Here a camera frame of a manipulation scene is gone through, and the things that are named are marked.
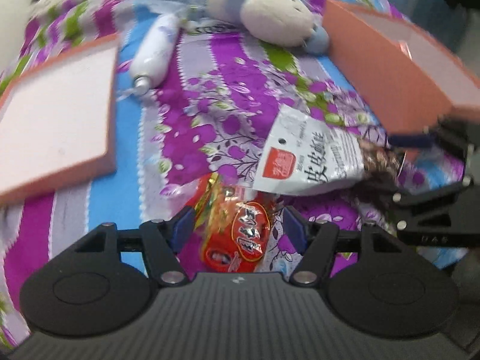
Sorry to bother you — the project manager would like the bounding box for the red orange candy packet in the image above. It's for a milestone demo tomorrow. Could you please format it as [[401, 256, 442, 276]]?
[[190, 172, 278, 273]]

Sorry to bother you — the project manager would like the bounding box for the deep pink cardboard box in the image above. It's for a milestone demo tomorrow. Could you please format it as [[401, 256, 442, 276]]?
[[322, 0, 479, 133]]

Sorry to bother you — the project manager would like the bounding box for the colourful floral bedspread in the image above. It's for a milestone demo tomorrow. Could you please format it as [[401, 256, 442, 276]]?
[[1, 0, 385, 348]]

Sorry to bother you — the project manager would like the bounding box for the pink box lid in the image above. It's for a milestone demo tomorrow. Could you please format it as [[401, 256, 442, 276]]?
[[1, 34, 120, 205]]

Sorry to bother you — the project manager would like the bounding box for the white spray bottle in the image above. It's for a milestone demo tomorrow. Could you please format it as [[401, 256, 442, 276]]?
[[128, 13, 181, 96]]

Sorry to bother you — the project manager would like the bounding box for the white blue plush toy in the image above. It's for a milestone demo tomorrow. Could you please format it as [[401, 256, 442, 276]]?
[[206, 0, 329, 55]]

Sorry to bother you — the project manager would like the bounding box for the light blue plastic bag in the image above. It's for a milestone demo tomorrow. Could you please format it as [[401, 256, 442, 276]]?
[[134, 0, 234, 35]]

